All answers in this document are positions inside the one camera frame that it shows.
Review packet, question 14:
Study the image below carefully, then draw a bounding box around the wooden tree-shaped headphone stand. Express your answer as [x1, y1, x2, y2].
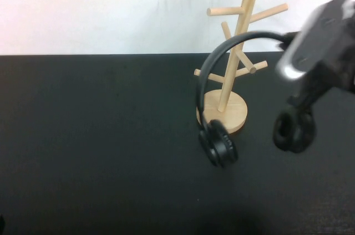
[193, 0, 289, 137]

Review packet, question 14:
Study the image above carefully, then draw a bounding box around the black over-ear headphones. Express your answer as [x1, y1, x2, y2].
[195, 31, 317, 168]

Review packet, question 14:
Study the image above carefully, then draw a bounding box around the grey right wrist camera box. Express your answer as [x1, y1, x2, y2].
[276, 0, 355, 81]

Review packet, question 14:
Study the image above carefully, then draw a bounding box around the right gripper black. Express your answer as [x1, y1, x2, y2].
[278, 18, 355, 116]

